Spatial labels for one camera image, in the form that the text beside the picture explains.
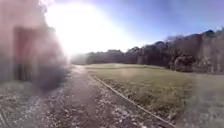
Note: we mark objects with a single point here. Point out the pale path edging strip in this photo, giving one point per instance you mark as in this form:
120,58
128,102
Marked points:
130,101

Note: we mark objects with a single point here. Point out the leaf-strewn dirt path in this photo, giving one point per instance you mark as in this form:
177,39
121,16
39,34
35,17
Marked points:
83,100

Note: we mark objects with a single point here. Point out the grass field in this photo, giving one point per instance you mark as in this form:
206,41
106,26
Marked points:
156,86

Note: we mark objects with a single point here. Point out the row of trees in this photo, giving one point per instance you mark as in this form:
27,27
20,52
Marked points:
173,55

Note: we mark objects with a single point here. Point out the grey building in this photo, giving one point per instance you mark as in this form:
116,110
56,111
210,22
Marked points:
20,43

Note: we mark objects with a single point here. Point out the leaf-covered grass verge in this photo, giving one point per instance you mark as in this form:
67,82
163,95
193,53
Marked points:
16,100

